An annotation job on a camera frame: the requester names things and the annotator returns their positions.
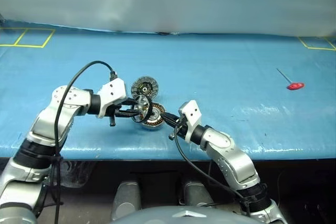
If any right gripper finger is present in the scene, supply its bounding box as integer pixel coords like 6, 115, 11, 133
163, 112, 181, 124
164, 118, 177, 131

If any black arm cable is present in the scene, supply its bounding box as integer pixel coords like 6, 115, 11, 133
48, 60, 119, 224
168, 125, 253, 217

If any yellow tape corner mark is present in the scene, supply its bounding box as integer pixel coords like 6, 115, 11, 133
297, 36, 336, 51

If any yellow tape double rectangle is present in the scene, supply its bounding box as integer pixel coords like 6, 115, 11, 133
0, 27, 56, 49

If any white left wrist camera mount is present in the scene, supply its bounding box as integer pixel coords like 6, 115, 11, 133
97, 78, 128, 119

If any clear plastic bag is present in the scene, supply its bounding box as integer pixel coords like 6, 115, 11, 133
59, 160, 93, 188

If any red handled hex key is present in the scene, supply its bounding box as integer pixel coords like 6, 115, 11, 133
276, 68, 306, 91

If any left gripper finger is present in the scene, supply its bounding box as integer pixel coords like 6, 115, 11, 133
114, 110, 144, 119
121, 100, 140, 108

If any spoked silver rotor black ring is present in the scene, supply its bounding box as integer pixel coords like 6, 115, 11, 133
131, 94, 154, 124

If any blue table cover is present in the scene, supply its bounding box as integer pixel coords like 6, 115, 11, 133
0, 19, 336, 161

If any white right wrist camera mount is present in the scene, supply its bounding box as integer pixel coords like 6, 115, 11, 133
178, 100, 203, 143

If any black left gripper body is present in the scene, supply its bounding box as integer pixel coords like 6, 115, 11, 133
109, 98, 135, 127

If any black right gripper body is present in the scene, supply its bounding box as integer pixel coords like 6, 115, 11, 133
168, 118, 191, 141

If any silver motor stator housing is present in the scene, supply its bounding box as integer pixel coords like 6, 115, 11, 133
140, 102, 167, 131

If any grey robot torso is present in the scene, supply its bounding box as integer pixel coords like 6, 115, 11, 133
109, 205, 253, 224

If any grey rounded shape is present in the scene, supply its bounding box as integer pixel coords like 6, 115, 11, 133
111, 180, 143, 221
181, 180, 215, 208

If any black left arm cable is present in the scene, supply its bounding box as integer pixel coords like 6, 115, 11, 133
48, 60, 119, 224

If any motor stator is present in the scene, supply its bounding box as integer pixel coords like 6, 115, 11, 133
130, 76, 160, 99

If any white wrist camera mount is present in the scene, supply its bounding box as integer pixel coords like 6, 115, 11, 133
97, 78, 128, 119
178, 100, 203, 143

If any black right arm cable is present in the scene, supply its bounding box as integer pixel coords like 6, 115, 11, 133
168, 125, 253, 217

